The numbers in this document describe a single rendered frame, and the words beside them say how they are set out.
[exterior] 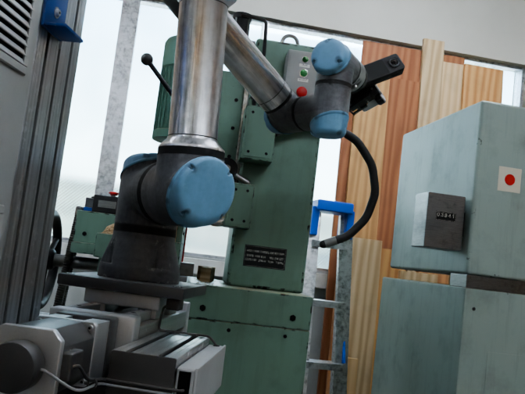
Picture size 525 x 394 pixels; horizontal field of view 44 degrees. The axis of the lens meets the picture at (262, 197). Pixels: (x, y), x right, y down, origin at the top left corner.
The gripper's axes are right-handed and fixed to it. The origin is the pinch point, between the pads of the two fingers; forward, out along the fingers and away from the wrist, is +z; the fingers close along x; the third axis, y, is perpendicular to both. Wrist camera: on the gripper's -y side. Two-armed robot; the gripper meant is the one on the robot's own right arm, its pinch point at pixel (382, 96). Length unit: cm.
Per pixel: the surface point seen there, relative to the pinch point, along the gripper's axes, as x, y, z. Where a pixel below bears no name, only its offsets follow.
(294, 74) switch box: -24.2, 18.0, 9.9
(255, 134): -12.7, 34.5, 3.2
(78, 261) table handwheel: -7, 96, -5
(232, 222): 6, 51, 1
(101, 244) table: 1, 74, -25
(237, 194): 0.0, 45.8, 0.9
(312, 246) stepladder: -2, 64, 100
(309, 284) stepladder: 12, 71, 98
